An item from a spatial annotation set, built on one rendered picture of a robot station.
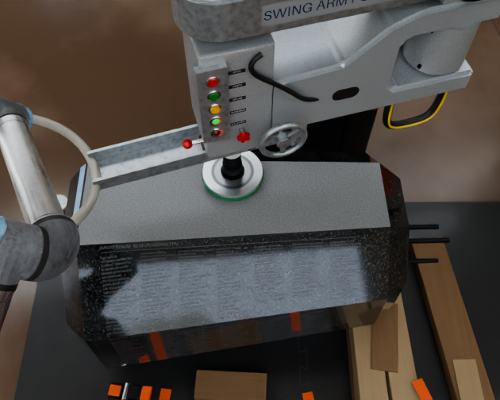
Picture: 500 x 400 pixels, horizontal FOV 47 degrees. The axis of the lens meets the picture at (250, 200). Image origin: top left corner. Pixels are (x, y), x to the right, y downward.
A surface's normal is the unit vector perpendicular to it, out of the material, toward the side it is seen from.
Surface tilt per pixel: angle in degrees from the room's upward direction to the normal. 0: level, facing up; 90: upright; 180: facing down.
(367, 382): 0
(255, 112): 90
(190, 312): 45
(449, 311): 0
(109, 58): 0
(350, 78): 90
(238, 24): 90
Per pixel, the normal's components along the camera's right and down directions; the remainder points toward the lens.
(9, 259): 0.70, 0.19
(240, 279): 0.04, 0.23
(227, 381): 0.00, -0.52
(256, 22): 0.28, 0.82
